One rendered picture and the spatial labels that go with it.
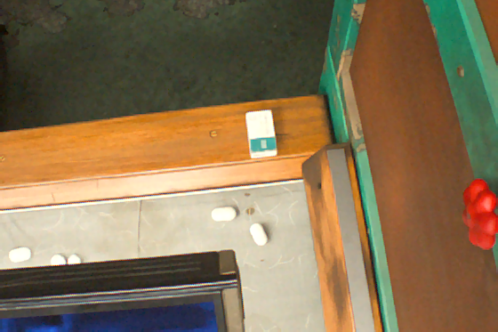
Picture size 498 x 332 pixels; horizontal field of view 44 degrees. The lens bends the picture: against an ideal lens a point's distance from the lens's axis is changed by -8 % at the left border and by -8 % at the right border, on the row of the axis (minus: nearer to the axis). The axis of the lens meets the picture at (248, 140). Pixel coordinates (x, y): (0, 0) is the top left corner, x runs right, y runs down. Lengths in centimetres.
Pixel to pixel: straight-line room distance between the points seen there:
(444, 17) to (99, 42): 157
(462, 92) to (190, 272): 25
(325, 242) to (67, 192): 37
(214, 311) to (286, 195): 42
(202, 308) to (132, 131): 46
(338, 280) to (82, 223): 37
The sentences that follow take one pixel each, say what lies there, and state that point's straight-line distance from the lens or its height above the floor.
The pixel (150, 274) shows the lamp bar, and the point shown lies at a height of 110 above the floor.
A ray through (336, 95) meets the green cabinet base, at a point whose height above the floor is 83.
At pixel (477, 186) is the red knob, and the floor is 125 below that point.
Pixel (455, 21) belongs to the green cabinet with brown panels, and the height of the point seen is 126.
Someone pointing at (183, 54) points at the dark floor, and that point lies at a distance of 189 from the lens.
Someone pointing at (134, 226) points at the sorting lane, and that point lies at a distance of 92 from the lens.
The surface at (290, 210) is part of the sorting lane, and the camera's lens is 91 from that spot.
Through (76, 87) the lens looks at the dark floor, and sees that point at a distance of 190.
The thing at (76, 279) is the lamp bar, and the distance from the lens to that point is 54.
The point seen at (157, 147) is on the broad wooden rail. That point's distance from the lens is 93.
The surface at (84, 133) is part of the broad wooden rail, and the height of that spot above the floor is 76.
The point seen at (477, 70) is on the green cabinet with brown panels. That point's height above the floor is 126.
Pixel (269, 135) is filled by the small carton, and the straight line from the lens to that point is 90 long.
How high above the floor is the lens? 161
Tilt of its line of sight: 66 degrees down
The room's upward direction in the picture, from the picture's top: straight up
